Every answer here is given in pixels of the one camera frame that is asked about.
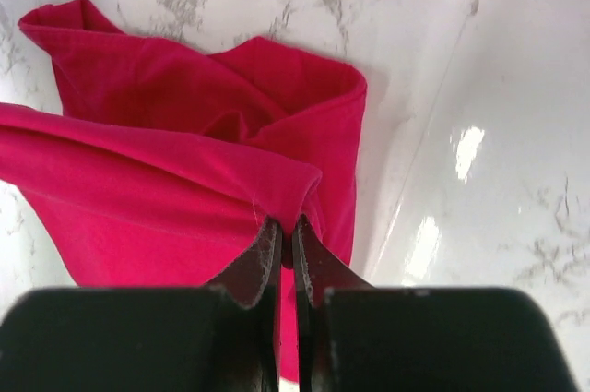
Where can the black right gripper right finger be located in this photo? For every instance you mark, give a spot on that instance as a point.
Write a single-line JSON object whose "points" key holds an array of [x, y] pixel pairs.
{"points": [[356, 337]]}

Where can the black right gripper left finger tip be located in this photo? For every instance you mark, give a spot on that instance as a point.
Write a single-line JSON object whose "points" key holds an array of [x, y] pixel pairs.
{"points": [[222, 336]]}

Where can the crimson red t shirt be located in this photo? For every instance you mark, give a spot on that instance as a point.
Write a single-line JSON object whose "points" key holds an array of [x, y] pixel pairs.
{"points": [[165, 161]]}

